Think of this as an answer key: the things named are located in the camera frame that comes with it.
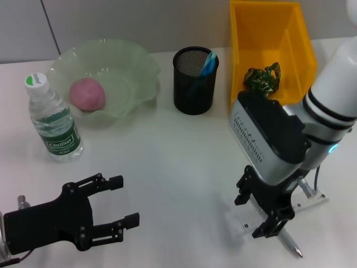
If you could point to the green plastic wrapper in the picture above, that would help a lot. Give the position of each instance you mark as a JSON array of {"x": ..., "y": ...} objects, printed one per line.
[{"x": 260, "y": 81}]

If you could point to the clear plastic ruler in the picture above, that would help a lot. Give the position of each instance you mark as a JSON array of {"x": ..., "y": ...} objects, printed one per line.
[{"x": 248, "y": 220}]

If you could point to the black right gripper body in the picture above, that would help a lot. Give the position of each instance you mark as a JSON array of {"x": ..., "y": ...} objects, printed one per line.
[{"x": 274, "y": 198}]

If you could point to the pink peach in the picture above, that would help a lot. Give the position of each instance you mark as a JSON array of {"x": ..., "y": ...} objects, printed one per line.
[{"x": 87, "y": 95}]

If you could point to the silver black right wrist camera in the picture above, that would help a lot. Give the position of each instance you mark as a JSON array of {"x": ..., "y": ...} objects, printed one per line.
[{"x": 265, "y": 134}]

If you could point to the pale green glass fruit plate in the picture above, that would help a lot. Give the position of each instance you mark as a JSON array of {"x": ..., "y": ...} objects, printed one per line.
[{"x": 131, "y": 69}]

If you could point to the yellow plastic bin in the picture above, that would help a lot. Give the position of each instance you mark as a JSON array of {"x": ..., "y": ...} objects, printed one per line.
[{"x": 262, "y": 33}]

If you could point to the grey retractable pen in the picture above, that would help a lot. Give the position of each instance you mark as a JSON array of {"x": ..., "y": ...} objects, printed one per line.
[{"x": 291, "y": 243}]

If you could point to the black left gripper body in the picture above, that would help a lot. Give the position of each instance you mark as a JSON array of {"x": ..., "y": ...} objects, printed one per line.
[{"x": 50, "y": 223}]

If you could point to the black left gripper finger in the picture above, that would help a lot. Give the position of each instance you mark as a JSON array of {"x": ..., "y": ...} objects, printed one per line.
[
  {"x": 132, "y": 220},
  {"x": 116, "y": 182}
]

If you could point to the black mesh pen holder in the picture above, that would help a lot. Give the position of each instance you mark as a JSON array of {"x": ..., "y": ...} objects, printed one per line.
[{"x": 195, "y": 92}]

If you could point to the blue scissors with sheath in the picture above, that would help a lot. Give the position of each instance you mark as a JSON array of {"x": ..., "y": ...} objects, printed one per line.
[{"x": 209, "y": 65}]

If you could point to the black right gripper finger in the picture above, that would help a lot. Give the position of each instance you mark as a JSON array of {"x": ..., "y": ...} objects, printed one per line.
[
  {"x": 276, "y": 223},
  {"x": 245, "y": 187}
]

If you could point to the green label water bottle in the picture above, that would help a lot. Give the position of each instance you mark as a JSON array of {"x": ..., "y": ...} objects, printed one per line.
[{"x": 60, "y": 139}]

